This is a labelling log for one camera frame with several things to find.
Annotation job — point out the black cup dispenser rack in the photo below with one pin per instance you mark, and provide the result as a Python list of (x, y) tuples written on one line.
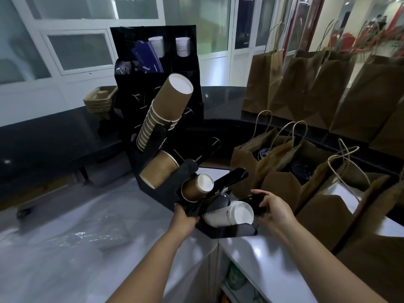
[(189, 173)]

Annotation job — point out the white cup stack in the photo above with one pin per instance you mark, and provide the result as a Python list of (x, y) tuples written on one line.
[(228, 214)]

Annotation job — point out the row of brown paper bags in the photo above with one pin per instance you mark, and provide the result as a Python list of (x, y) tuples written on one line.
[(315, 91)]

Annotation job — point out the person's left hand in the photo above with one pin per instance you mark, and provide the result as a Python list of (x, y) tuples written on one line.
[(183, 222)]

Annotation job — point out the dark red door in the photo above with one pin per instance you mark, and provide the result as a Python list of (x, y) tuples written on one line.
[(303, 22)]

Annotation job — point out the clear plastic bag sheet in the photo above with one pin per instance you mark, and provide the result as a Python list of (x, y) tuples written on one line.
[(94, 233)]

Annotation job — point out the black wrapped cutlery bundle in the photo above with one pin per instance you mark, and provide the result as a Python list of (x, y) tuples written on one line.
[(124, 67)]

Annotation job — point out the person's right hand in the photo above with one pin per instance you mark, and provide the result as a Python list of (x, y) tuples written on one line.
[(277, 214)]

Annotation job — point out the black acrylic condiment organizer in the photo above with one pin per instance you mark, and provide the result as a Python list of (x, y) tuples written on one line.
[(186, 75)]

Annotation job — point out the bundle of blue paper packets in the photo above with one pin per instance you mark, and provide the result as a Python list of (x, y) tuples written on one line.
[(146, 58)]

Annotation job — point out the stack of pulp cup trays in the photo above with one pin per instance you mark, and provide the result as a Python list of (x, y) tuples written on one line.
[(99, 99)]

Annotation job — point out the white framed window partition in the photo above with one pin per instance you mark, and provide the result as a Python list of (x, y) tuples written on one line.
[(47, 75)]

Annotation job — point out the brown cup stack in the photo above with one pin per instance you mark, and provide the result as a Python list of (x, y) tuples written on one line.
[(164, 110)]

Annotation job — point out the brown ribbed paper cup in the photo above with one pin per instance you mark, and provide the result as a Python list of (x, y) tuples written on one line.
[(159, 168)]

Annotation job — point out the person's left forearm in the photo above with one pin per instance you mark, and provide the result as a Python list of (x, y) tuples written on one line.
[(148, 271)]

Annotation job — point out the black glossy bar counter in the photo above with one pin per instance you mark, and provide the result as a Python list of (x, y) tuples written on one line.
[(63, 138)]

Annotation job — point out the small brown paper cup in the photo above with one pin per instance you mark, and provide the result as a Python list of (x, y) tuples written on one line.
[(197, 187)]

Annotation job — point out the person's right forearm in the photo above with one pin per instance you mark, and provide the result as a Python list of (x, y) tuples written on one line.
[(328, 268)]

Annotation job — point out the row of red chairs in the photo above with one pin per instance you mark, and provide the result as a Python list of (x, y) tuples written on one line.
[(363, 37)]

